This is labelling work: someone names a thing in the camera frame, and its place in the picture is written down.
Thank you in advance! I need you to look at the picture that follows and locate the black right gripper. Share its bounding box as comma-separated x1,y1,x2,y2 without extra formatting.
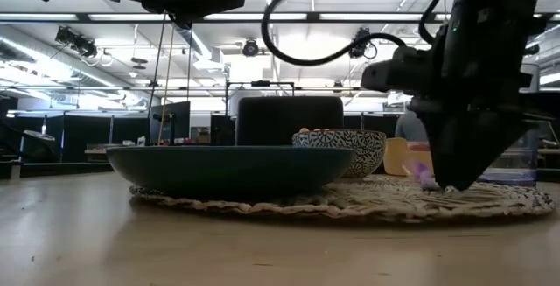
409,10,543,190

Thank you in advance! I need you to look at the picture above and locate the purple spoon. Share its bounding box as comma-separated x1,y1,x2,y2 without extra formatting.
402,159,441,191

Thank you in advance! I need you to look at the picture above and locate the patterned bowl red inside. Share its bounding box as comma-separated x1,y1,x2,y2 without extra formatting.
291,129,388,178

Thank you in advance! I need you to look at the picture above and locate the teal plate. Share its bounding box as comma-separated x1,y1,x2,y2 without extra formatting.
106,145,356,199

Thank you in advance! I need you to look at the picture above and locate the person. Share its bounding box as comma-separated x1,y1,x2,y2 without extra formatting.
394,101,430,143

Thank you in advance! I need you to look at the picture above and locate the yellow plastic bin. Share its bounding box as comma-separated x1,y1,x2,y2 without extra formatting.
382,136,435,177

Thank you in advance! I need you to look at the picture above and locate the clear glass tumbler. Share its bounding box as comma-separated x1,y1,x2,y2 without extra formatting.
479,128,540,186

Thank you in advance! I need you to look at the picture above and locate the round woven placemat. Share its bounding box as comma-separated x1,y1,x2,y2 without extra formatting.
129,174,556,225

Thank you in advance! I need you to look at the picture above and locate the black ceiling device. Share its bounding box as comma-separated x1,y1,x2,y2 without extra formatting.
54,25,98,59

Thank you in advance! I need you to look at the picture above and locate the black monitor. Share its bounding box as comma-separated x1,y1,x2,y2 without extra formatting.
149,101,192,145

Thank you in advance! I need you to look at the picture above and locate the black round topped device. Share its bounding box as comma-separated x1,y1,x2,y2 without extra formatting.
21,129,57,164

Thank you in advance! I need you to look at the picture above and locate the black overhead camera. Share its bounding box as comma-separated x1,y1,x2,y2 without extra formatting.
241,38,260,58

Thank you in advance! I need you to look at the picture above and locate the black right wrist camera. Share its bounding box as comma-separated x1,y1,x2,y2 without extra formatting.
360,47,441,100

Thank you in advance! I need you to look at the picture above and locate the black rig frame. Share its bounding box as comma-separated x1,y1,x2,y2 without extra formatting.
0,11,560,24

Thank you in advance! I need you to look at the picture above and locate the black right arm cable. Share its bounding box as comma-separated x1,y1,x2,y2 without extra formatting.
261,0,410,67

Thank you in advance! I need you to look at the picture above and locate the black hanging camera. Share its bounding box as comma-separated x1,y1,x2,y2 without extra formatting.
348,26,378,59

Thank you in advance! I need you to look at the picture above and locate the silver ventilation duct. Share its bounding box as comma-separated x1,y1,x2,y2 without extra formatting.
0,23,152,103

